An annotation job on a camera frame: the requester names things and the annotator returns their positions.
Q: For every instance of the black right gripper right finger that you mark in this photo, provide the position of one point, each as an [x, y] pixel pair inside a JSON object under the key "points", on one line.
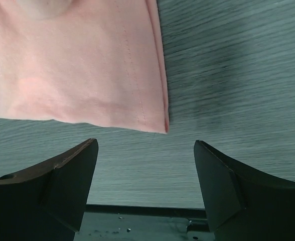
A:
{"points": [[241, 202]]}

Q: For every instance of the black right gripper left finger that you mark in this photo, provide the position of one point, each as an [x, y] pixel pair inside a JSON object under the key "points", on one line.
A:
{"points": [[47, 201]]}

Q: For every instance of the pink t shirt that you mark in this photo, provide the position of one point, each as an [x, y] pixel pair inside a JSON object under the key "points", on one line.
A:
{"points": [[95, 62]]}

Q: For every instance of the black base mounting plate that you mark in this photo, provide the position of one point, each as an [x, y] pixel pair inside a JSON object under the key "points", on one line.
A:
{"points": [[136, 223]]}

